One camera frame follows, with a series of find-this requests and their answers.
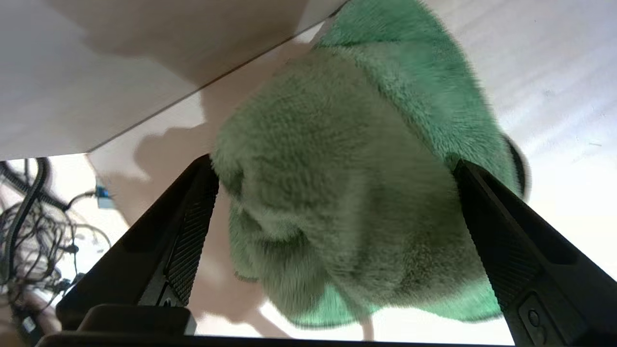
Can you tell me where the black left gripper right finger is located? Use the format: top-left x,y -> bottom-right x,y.
453,160 -> 617,347

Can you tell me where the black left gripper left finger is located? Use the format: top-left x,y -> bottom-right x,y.
57,155 -> 220,335

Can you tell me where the green microfiber cloth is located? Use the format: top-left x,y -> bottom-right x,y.
212,0 -> 531,328

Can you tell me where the small blue device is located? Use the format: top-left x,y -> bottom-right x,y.
95,186 -> 116,209

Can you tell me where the wooden desk side panel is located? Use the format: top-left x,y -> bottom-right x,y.
0,0 -> 348,160

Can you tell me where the tangle of black cables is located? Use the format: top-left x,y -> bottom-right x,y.
0,158 -> 114,333

